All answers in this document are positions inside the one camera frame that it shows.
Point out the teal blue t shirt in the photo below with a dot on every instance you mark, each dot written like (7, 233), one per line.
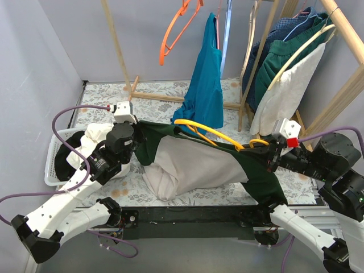
(203, 102)

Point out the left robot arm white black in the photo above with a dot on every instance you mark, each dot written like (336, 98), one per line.
(44, 230)

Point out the orange plastic hanger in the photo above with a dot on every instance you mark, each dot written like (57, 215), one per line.
(178, 25)

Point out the cream plastic hanger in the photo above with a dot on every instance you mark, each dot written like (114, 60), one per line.
(298, 52)

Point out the white t shirt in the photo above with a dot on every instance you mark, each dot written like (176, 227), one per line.
(85, 143)

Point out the white plastic laundry basket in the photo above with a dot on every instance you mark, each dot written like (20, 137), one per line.
(106, 147)

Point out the pink wire hanger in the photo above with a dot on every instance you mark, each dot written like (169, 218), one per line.
(218, 25)

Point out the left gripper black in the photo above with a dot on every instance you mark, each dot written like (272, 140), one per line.
(136, 133)

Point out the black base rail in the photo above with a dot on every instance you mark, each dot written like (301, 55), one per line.
(234, 221)

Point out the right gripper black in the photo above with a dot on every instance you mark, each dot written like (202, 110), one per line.
(273, 152)

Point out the white garment right rack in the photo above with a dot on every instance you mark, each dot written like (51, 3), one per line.
(284, 98)

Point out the dark green raglan shirt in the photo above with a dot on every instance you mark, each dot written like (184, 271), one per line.
(200, 165)

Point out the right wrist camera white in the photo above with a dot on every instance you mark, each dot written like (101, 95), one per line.
(285, 129)

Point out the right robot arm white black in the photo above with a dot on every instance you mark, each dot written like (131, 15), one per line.
(330, 162)

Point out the cream t shirt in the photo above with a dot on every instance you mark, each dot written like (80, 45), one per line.
(162, 181)

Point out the blue checked shirt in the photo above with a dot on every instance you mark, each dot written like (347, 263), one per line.
(285, 29)

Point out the black daisy t shirt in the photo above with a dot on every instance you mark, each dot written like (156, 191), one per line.
(64, 171)

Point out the beige wooden hanger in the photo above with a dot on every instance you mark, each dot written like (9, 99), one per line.
(252, 23)

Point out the floral table cloth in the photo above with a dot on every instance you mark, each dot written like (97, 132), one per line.
(131, 190)

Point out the light blue hanger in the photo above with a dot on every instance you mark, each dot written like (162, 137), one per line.
(226, 36)

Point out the teal green garment right rack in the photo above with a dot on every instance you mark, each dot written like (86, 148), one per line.
(280, 51)

